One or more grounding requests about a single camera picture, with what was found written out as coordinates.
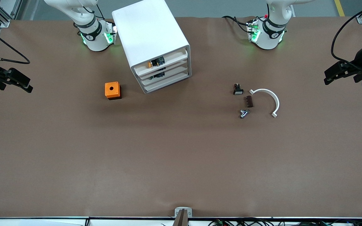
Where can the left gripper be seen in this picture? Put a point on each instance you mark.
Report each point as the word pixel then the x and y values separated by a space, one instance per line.
pixel 359 61

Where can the orange push button switch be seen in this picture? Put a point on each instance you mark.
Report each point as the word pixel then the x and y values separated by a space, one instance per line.
pixel 151 64

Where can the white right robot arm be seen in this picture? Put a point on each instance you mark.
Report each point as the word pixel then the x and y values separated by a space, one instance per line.
pixel 96 34

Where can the white drawer cabinet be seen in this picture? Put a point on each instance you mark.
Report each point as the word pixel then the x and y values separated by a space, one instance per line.
pixel 149 31

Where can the white drawer holding black part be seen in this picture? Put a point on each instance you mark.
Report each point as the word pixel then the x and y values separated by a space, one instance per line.
pixel 178 69

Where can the brown terminal block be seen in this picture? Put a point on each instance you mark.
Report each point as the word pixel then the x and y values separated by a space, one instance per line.
pixel 249 102

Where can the small silver metal part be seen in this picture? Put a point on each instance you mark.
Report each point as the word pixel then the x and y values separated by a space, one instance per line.
pixel 244 114

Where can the white curved plastic bracket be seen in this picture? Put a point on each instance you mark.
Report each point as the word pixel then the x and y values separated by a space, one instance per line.
pixel 264 90

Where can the orange button enclosure box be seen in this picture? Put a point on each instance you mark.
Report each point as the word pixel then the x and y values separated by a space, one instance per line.
pixel 108 91

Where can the small black white switch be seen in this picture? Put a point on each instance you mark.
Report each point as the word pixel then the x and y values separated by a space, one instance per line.
pixel 238 91

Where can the black blue switch part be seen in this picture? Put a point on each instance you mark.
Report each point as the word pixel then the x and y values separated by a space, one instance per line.
pixel 159 75

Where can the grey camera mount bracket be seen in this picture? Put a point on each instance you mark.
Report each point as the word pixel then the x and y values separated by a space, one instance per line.
pixel 183 216

